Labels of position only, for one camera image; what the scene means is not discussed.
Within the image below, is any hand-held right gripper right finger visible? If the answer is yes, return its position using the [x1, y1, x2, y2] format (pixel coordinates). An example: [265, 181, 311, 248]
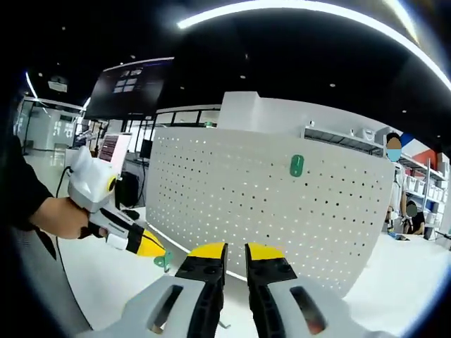
[245, 242, 381, 338]

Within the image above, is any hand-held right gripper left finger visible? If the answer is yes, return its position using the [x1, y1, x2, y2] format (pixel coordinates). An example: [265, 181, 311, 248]
[91, 242, 228, 338]

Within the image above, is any green hook assembly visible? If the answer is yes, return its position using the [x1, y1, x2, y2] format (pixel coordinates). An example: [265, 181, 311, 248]
[289, 154, 305, 178]
[153, 251, 174, 274]

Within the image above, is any white perforated mounting plate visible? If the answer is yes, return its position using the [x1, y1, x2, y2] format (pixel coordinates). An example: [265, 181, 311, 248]
[144, 125, 396, 297]

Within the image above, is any person's left hand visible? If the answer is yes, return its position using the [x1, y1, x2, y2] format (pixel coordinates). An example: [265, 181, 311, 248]
[29, 195, 109, 241]

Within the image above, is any black computer tower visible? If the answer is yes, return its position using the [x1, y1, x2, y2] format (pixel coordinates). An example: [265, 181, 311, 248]
[114, 171, 147, 209]

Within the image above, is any white machine with screen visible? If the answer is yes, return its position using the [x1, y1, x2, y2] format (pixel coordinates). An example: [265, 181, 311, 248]
[97, 132, 133, 174]

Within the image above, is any white storage shelf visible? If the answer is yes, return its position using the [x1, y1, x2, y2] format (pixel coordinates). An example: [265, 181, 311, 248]
[401, 151, 449, 228]

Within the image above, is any white partition cabinet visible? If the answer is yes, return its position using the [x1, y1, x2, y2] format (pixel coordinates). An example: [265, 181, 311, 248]
[215, 90, 388, 156]

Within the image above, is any ceiling light strip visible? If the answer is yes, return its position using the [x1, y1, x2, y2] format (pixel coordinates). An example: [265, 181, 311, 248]
[177, 0, 451, 93]

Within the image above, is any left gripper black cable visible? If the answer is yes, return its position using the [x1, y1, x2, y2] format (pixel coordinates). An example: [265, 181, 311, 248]
[55, 165, 73, 198]

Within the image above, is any large black wall screen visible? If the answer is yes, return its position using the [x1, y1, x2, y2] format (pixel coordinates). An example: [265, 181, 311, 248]
[85, 57, 176, 120]

